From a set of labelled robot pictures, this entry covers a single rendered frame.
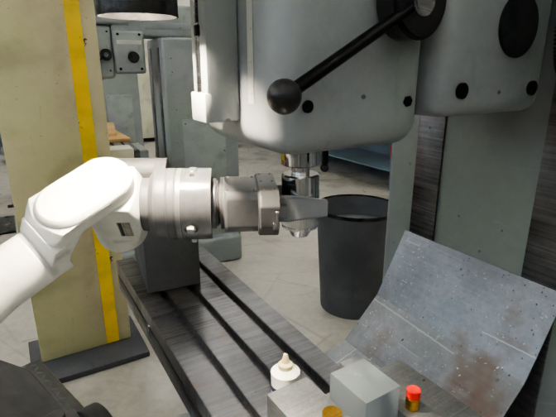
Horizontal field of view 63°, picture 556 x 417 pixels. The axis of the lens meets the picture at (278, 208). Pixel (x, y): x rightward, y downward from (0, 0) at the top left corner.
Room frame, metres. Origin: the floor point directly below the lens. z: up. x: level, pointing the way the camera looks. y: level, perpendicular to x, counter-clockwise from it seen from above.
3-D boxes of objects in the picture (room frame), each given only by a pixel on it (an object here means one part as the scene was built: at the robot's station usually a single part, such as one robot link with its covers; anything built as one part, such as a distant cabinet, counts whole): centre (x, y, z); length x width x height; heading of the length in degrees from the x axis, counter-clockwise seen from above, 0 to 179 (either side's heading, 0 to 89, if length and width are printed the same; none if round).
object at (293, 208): (0.52, -0.03, 1.23); 0.06 x 0.02 x 0.03; 96
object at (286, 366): (0.53, -0.01, 0.97); 0.04 x 0.04 x 0.11
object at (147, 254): (1.03, 0.28, 1.01); 0.22 x 0.12 x 0.20; 24
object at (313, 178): (0.55, -0.03, 1.26); 0.05 x 0.05 x 0.01
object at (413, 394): (0.43, -0.15, 1.04); 0.02 x 0.02 x 0.03
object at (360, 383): (0.44, -0.10, 1.03); 0.06 x 0.05 x 0.06; 33
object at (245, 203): (0.55, 0.06, 1.23); 0.13 x 0.12 x 0.10; 6
